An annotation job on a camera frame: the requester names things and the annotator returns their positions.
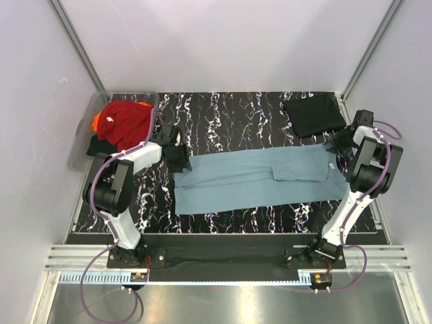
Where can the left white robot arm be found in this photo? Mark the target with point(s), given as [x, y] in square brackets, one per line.
[109, 186]

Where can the blue t-shirt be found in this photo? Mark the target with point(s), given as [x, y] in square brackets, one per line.
[252, 178]

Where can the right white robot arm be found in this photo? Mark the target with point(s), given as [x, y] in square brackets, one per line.
[372, 165]

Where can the aluminium frame rail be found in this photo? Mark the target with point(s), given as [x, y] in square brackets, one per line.
[390, 258]

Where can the white slotted cable duct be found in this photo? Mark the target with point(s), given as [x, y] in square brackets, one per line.
[104, 277]

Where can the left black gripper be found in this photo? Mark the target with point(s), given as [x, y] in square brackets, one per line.
[183, 163]

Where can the black t-shirt in bin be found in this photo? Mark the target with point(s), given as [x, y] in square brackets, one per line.
[97, 146]

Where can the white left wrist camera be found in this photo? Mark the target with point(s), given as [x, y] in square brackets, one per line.
[177, 138]

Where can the red t-shirt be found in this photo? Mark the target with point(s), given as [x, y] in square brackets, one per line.
[124, 123]

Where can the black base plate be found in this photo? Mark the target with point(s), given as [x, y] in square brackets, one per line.
[228, 257]

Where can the orange t-shirt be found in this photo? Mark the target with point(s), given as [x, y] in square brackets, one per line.
[95, 122]

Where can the clear plastic bin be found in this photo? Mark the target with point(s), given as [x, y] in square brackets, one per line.
[78, 159]

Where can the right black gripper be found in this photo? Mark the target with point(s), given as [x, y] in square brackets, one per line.
[333, 142]

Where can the folded black t-shirt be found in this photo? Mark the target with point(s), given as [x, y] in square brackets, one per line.
[314, 115]

